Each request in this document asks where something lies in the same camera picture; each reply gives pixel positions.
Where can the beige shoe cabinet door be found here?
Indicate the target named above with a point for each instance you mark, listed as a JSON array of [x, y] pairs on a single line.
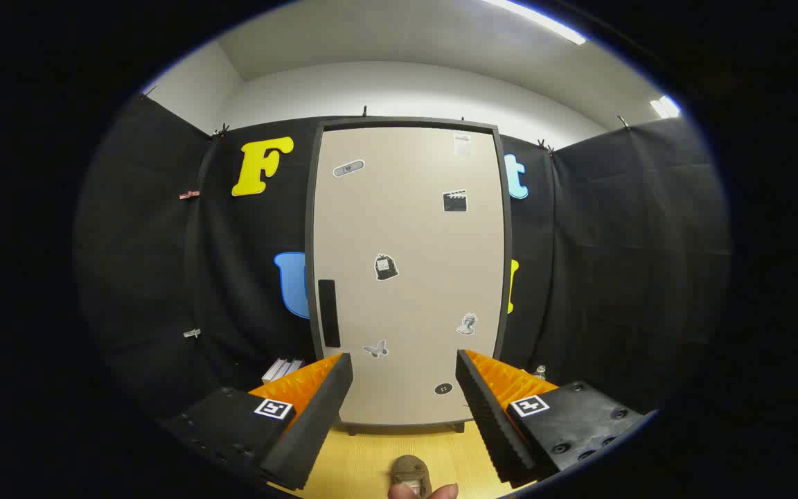
[[406, 229]]

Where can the white book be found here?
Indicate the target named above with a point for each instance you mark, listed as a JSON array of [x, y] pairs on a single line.
[[272, 372]]

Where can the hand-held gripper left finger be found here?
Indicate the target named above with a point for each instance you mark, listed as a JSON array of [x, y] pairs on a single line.
[[309, 430]]

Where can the ceiling light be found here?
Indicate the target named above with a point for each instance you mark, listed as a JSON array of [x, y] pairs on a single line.
[[666, 107], [537, 19]]

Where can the grey shoe cabinet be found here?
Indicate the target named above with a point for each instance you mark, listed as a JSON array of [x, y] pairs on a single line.
[[399, 122]]

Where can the black backdrop cloth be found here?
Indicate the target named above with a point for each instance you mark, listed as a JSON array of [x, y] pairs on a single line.
[[614, 242]]

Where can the brown fuzzy shoe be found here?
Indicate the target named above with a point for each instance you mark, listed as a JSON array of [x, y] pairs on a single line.
[[409, 471]]

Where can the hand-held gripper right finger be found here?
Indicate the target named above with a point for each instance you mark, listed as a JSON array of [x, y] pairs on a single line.
[[492, 423]]

